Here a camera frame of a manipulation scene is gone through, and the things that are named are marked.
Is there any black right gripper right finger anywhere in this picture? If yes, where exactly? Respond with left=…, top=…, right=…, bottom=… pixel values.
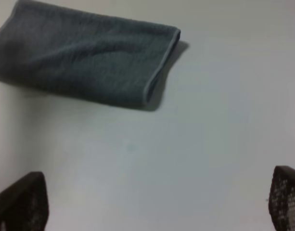
left=269, top=166, right=295, bottom=231

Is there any grey towel with orange patches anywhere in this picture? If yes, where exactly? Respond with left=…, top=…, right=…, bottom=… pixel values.
left=0, top=0, right=181, bottom=108

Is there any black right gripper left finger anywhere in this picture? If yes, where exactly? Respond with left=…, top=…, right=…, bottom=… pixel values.
left=0, top=172, right=49, bottom=231

